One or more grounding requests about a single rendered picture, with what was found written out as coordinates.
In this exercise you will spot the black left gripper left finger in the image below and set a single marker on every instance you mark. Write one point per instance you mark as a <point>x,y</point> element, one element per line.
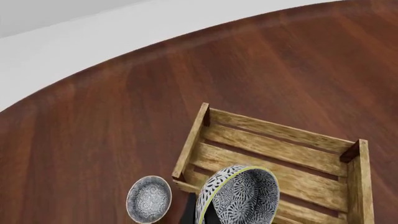
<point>187,213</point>

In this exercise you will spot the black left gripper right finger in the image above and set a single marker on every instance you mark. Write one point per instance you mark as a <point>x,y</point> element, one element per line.
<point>212,218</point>

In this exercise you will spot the small grey patterned bowl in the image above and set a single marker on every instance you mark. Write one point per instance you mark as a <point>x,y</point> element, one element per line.
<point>148,198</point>

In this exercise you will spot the wooden slat tray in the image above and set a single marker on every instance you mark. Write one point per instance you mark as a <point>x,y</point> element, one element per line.
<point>280,154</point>

